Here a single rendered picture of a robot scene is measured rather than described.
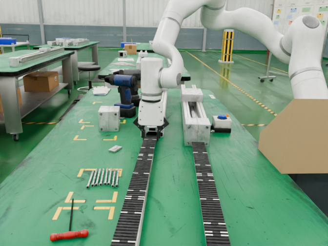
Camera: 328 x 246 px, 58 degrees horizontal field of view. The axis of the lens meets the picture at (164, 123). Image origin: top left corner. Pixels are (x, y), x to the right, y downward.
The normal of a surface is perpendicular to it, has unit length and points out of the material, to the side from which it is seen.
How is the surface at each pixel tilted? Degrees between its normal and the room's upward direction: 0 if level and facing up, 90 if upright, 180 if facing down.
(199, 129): 90
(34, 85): 90
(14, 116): 90
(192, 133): 90
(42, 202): 0
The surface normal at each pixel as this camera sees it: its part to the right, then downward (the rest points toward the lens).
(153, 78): -0.26, 0.32
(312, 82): -0.25, -0.38
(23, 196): 0.03, -0.95
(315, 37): 0.14, 0.25
